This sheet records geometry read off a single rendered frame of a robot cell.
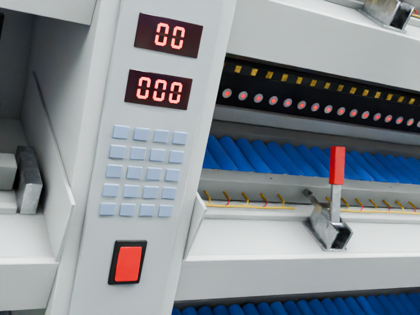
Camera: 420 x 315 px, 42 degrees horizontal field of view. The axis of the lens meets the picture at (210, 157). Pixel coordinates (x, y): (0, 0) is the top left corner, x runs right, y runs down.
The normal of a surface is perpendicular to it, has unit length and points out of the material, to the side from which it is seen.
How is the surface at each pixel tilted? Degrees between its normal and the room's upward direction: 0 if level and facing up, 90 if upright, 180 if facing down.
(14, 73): 90
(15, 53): 90
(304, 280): 108
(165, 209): 90
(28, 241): 18
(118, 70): 90
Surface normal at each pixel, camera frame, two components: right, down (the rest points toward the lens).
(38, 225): 0.33, -0.82
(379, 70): 0.37, 0.56
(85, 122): 0.46, 0.28
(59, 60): -0.86, -0.07
